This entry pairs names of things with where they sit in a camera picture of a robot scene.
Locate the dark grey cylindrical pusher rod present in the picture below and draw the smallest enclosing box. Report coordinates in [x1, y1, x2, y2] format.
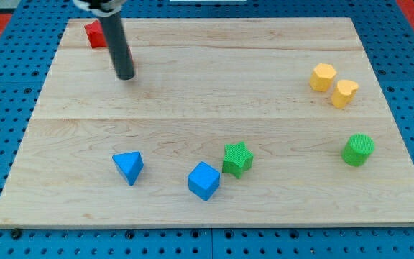
[99, 12, 135, 80]

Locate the white black robot end mount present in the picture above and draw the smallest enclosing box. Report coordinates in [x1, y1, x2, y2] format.
[73, 0, 125, 17]

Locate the green star block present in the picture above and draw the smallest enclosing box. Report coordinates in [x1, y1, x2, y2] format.
[222, 142, 254, 179]

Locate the red block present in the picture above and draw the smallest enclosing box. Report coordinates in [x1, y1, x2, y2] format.
[84, 20, 107, 48]

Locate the blue triangle block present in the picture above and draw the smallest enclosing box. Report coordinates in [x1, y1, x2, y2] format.
[112, 151, 144, 186]

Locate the wooden board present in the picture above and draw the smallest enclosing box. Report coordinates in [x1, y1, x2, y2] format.
[0, 18, 414, 229]

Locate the blue cube block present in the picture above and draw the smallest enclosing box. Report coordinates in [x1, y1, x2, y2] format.
[188, 161, 221, 201]

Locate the yellow hexagon block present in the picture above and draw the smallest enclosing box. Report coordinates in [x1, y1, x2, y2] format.
[309, 63, 337, 92]

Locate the yellow heart block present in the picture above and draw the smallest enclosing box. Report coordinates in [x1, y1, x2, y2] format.
[331, 79, 359, 109]

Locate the green cylinder block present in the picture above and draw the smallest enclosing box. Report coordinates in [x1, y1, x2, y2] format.
[341, 133, 375, 167]

